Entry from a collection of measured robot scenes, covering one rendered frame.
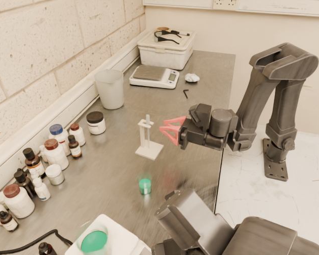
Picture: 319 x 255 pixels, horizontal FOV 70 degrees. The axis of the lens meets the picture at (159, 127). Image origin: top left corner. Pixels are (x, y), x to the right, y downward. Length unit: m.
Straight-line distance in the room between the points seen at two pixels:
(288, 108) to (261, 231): 0.50
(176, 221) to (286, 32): 1.56
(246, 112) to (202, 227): 0.42
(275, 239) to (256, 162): 0.61
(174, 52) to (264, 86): 0.85
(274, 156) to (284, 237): 0.60
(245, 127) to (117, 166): 0.44
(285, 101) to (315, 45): 1.12
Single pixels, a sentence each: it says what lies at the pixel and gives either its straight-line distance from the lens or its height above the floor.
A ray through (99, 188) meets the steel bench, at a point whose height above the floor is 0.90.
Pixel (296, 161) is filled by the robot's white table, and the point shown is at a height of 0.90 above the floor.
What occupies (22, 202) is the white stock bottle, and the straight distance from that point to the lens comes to 0.74.
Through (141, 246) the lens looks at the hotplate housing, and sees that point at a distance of 0.58.
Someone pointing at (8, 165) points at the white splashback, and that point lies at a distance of 0.86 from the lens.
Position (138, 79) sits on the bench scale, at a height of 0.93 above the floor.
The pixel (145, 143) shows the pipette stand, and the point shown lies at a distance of 0.87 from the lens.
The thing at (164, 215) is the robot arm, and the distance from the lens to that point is 0.32.
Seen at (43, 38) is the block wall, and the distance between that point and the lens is 0.95.
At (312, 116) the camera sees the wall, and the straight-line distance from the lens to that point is 2.06.
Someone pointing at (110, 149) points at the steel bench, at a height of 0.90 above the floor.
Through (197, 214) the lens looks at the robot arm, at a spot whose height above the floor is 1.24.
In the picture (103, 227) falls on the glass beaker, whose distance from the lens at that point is 0.52.
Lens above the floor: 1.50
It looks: 39 degrees down
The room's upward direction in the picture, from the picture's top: straight up
